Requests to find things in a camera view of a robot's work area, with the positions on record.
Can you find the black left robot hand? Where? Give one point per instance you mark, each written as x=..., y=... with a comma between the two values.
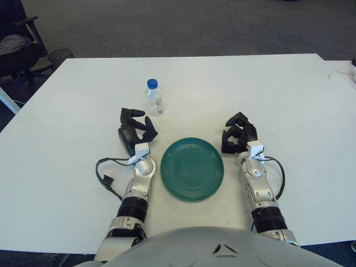
x=126, y=139

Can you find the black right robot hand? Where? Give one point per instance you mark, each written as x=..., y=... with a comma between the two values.
x=249, y=132

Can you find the clear bottle with blue cap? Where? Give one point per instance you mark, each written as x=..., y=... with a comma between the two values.
x=154, y=97

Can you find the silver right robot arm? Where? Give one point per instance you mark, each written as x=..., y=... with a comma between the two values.
x=258, y=192

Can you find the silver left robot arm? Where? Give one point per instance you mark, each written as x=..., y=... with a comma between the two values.
x=139, y=183

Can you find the green ceramic plate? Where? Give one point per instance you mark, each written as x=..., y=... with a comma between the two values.
x=192, y=169

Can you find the black mesh waste bin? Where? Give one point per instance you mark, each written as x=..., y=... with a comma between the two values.
x=59, y=55

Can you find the white desk side panel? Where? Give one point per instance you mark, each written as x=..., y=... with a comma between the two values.
x=8, y=101

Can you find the grey robot torso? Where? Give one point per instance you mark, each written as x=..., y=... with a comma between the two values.
x=194, y=247

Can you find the black office chair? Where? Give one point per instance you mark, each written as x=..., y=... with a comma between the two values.
x=22, y=59

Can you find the grey cloth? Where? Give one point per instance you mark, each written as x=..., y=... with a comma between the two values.
x=14, y=43

